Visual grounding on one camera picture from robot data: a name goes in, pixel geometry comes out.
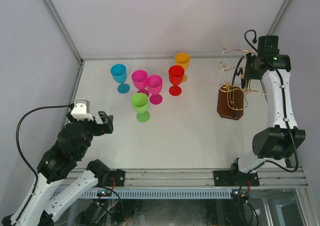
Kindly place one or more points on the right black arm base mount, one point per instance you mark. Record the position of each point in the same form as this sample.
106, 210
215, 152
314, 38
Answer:
227, 178

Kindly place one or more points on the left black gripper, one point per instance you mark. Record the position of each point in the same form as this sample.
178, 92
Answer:
103, 128

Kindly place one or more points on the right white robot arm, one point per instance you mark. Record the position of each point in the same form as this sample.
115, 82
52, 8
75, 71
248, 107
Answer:
282, 137

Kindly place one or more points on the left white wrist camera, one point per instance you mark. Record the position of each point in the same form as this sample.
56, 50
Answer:
81, 110

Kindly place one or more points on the green plastic wine glass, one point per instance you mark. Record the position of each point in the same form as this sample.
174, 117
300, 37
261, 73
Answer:
140, 103

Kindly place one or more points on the grey slotted cable duct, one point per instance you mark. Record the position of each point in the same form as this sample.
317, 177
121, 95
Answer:
209, 193

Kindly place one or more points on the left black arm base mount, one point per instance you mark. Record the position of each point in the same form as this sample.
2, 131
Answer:
113, 178

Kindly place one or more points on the pink wine glass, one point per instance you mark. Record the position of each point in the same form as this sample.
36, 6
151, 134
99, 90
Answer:
154, 85
139, 79

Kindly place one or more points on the aluminium front rail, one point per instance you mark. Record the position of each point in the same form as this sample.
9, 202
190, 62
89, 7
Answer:
203, 178

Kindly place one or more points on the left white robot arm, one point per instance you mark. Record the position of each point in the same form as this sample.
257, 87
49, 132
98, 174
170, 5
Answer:
38, 208

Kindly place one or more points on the blue plastic wine glass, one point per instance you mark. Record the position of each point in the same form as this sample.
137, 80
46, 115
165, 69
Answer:
119, 74

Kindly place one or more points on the red plastic wine glass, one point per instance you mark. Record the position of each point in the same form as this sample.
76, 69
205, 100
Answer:
176, 74

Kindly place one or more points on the orange plastic wine glass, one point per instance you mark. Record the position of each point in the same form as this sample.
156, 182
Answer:
183, 60

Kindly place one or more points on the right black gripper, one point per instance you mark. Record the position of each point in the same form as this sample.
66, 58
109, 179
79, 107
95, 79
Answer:
249, 75

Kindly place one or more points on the gold wire wine glass rack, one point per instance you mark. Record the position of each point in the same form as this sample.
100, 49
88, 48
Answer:
232, 99

